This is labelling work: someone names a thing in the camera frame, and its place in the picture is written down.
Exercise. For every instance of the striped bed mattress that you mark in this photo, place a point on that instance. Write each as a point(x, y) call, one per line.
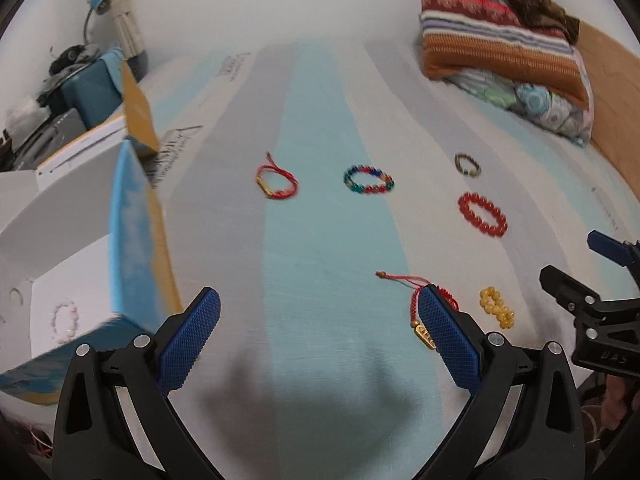
point(320, 240)

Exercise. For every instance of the blue desk lamp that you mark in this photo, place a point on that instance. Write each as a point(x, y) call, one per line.
point(100, 4)

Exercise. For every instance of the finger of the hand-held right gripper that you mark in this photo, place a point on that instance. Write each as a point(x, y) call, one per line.
point(565, 287)
point(607, 247)

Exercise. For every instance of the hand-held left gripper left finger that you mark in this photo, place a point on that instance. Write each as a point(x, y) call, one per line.
point(192, 340)

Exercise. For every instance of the floral pillow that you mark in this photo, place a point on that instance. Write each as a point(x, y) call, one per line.
point(540, 102)

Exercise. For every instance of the beige curtain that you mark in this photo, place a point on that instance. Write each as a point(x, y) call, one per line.
point(122, 10)

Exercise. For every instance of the black clutter pile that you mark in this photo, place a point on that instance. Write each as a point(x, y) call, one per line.
point(72, 57)

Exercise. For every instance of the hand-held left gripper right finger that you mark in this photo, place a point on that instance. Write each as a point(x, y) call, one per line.
point(445, 335)

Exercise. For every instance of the striped orange pillow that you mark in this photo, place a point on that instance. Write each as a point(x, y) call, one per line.
point(500, 50)

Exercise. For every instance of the person's right hand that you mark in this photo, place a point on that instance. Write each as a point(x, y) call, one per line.
point(620, 402)

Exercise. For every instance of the white and blue cardboard box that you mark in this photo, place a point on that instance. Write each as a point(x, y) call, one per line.
point(65, 220)

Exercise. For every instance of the grey suitcase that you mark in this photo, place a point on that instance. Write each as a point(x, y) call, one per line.
point(50, 135)

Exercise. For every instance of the blue appliance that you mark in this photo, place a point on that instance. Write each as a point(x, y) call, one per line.
point(92, 90)

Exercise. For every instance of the wooden bed frame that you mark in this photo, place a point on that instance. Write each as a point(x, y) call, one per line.
point(615, 110)

